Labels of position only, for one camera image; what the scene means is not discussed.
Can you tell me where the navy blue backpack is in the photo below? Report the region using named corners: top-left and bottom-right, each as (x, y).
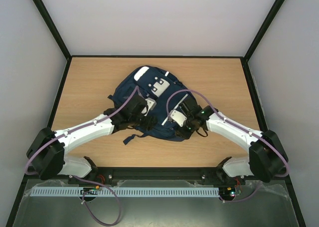
top-left (108, 65), bottom-right (197, 142)

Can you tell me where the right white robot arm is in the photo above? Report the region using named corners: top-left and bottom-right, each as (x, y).
top-left (169, 98), bottom-right (289, 183)

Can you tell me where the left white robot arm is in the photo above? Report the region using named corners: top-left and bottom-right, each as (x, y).
top-left (26, 95), bottom-right (157, 180)

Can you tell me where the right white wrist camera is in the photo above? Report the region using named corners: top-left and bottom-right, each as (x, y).
top-left (168, 110), bottom-right (187, 127)

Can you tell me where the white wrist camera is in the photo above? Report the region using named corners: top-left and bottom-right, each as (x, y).
top-left (168, 110), bottom-right (187, 127)
top-left (142, 98), bottom-right (157, 116)

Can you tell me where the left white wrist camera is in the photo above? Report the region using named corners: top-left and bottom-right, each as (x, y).
top-left (142, 98), bottom-right (157, 116)

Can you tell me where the light blue slotted cable duct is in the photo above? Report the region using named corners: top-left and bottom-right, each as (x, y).
top-left (30, 187), bottom-right (219, 198)

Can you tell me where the black aluminium frame rail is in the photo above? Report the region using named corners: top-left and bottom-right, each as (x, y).
top-left (26, 166), bottom-right (290, 187)

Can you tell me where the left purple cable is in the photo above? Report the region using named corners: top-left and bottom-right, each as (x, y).
top-left (24, 86), bottom-right (140, 226)

